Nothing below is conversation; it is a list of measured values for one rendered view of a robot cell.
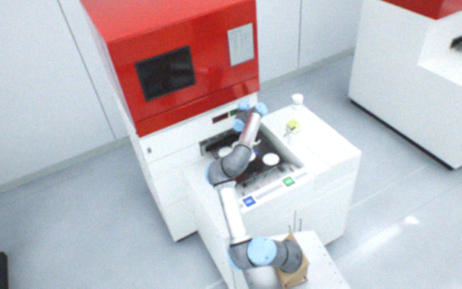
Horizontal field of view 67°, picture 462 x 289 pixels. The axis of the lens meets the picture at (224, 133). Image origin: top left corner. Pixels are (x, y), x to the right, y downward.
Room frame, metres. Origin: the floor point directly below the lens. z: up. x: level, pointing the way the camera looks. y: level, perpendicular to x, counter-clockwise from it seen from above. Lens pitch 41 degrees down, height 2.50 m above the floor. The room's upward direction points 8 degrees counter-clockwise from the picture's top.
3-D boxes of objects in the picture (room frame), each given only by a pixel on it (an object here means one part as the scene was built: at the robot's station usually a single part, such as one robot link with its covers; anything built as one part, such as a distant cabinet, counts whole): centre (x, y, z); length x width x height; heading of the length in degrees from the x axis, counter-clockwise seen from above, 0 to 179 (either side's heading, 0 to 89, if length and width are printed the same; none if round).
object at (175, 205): (2.04, 0.27, 0.41); 0.82 x 0.71 x 0.82; 113
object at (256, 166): (1.59, -0.13, 0.90); 0.34 x 0.34 x 0.01; 23
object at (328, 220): (1.52, -0.24, 0.41); 0.97 x 0.64 x 0.82; 113
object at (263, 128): (1.65, -0.52, 0.89); 0.62 x 0.35 x 0.14; 23
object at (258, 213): (1.23, -0.21, 0.89); 0.55 x 0.09 x 0.14; 113
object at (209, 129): (1.72, 0.14, 1.02); 0.82 x 0.03 x 0.40; 113
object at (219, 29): (2.01, 0.26, 1.52); 0.81 x 0.75 x 0.59; 113
